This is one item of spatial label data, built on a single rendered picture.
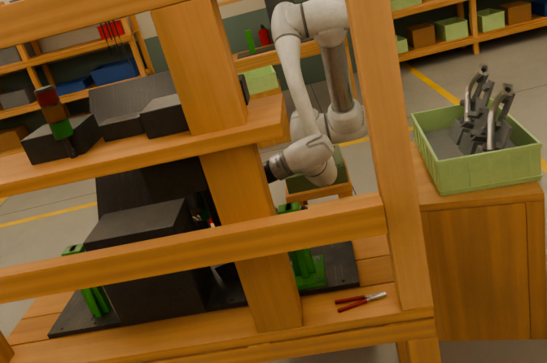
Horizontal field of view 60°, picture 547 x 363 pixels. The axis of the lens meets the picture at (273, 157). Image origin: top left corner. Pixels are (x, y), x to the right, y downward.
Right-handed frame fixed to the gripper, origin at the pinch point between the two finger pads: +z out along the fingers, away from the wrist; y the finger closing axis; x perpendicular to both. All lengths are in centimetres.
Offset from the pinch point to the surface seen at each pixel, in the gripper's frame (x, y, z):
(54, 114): -13, 61, 12
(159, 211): 2.6, 15.9, 16.6
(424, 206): 17, -66, -60
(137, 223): 5.5, 20.9, 22.0
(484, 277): 51, -95, -70
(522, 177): 20, -73, -101
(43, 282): 18, 40, 43
